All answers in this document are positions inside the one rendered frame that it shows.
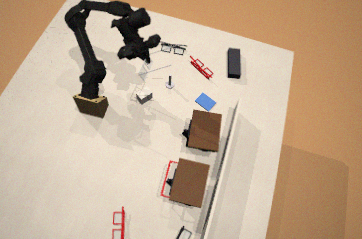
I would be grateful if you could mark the blue tag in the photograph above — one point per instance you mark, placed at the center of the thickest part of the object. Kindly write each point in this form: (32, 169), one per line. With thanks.
(205, 101)

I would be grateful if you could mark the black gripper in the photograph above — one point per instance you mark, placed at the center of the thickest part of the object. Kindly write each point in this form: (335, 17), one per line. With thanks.
(151, 42)

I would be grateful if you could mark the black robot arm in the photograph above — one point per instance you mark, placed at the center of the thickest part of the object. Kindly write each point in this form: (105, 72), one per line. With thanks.
(95, 71)

